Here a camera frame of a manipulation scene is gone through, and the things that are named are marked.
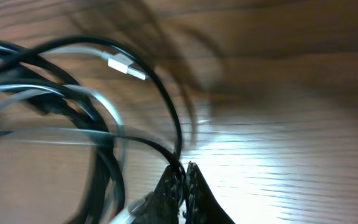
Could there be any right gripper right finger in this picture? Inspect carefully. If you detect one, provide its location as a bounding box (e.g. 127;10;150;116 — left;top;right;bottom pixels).
185;162;234;224

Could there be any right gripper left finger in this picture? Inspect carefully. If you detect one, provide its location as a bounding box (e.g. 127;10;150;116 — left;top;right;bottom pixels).
133;166;182;224

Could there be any white usb cable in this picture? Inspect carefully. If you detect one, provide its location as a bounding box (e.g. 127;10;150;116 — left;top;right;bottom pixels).
0;42;155;224

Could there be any black usb cable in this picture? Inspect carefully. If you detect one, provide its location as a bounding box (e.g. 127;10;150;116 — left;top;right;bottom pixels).
0;0;188;224

